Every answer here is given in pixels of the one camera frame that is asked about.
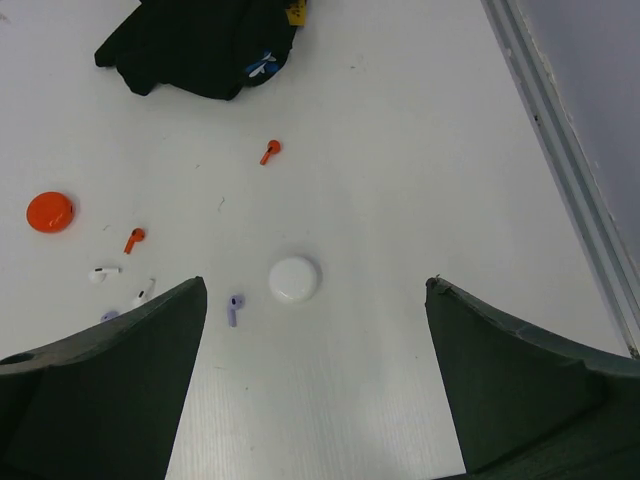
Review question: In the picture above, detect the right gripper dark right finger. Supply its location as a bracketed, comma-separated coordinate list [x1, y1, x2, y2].
[425, 277, 639, 479]

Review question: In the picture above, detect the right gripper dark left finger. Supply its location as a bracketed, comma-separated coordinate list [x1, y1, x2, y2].
[1, 277, 207, 479]

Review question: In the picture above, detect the orange round charging case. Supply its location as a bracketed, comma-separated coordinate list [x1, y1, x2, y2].
[26, 191, 75, 234]

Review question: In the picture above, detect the white round charging case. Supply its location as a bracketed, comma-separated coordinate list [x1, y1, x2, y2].
[268, 256, 320, 304]

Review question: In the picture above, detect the purple earbud near finger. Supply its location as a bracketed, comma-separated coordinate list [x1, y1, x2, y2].
[100, 311, 119, 323]

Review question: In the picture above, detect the white earbud right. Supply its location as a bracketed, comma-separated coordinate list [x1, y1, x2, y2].
[131, 278, 156, 309]

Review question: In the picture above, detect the white earbud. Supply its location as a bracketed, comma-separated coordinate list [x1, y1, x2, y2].
[131, 278, 156, 309]
[88, 267, 121, 284]

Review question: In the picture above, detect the white earbud left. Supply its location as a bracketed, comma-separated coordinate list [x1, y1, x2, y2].
[88, 267, 121, 284]

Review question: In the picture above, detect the purple earbud centre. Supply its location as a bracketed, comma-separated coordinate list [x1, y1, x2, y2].
[227, 294, 245, 328]

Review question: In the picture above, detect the orange earbud near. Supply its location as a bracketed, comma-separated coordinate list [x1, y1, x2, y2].
[124, 228, 146, 255]

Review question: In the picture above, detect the orange earbud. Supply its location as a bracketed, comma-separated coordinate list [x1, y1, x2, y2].
[260, 140, 281, 166]
[124, 228, 146, 255]

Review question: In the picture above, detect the orange earbud far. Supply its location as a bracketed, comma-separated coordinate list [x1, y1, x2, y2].
[260, 140, 281, 166]

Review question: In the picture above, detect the black cloth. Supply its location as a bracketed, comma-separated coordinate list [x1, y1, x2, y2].
[94, 0, 306, 101]

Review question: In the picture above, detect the aluminium frame rail right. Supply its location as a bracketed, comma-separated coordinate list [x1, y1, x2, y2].
[482, 1, 639, 360]

